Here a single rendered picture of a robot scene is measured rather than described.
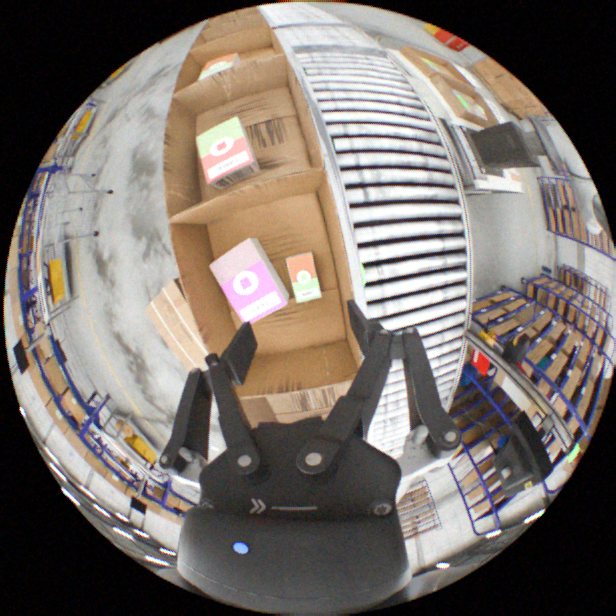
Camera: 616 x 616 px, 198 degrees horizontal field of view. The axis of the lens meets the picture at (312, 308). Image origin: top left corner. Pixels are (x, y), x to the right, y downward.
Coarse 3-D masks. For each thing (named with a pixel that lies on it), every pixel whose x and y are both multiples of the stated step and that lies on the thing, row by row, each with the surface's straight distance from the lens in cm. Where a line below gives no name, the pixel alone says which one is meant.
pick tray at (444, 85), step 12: (432, 84) 127; (444, 84) 120; (456, 84) 138; (444, 96) 120; (456, 96) 115; (468, 96) 151; (480, 96) 153; (456, 108) 115; (468, 120) 122; (480, 120) 123; (492, 120) 146
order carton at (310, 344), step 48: (240, 192) 36; (288, 192) 44; (192, 240) 46; (240, 240) 50; (288, 240) 48; (336, 240) 38; (192, 288) 42; (288, 288) 50; (336, 288) 50; (288, 336) 54; (336, 336) 55; (288, 384) 45
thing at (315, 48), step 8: (296, 48) 115; (304, 48) 116; (312, 48) 117; (320, 48) 118; (328, 48) 118; (336, 48) 119; (344, 48) 120; (352, 48) 121; (360, 48) 122; (368, 48) 123; (376, 56) 129; (384, 56) 130
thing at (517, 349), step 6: (522, 336) 83; (528, 336) 85; (510, 342) 87; (516, 342) 84; (522, 342) 81; (528, 342) 85; (510, 348) 87; (516, 348) 83; (522, 348) 82; (510, 354) 88; (516, 354) 84; (522, 354) 84; (510, 360) 87; (516, 360) 85; (522, 360) 89
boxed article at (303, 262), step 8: (296, 256) 44; (304, 256) 44; (288, 264) 44; (296, 264) 44; (304, 264) 44; (312, 264) 44; (296, 272) 44; (304, 272) 44; (312, 272) 44; (296, 280) 45; (304, 280) 44; (312, 280) 45; (296, 288) 45; (304, 288) 45; (312, 288) 45; (296, 296) 45; (304, 296) 45; (312, 296) 45; (320, 296) 46
